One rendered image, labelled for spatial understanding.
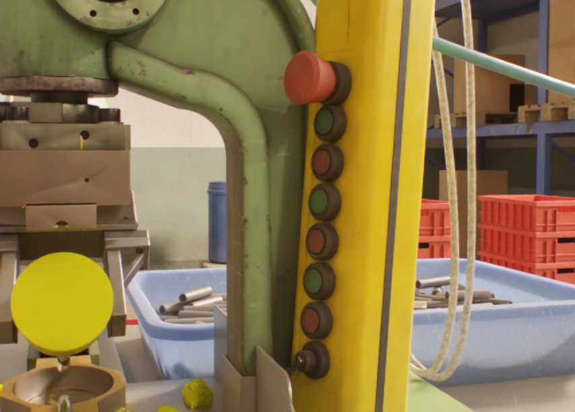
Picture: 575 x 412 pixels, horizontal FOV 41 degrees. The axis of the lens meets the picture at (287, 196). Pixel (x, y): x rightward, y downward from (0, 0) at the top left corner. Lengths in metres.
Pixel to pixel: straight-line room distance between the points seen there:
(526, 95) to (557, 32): 1.56
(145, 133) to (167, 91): 8.28
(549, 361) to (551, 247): 3.37
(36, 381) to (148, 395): 0.12
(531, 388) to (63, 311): 0.58
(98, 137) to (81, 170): 0.04
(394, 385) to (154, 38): 0.32
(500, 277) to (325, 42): 0.70
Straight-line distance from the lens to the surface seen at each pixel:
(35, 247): 0.71
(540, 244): 4.33
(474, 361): 0.96
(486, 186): 8.53
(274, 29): 0.63
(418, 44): 0.61
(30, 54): 0.58
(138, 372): 1.00
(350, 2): 0.60
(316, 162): 0.59
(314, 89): 0.56
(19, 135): 0.57
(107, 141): 0.57
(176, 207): 8.93
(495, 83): 8.25
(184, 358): 0.83
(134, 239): 0.69
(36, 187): 0.54
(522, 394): 0.94
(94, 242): 0.71
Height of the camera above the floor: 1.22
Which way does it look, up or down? 3 degrees down
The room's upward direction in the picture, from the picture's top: straight up
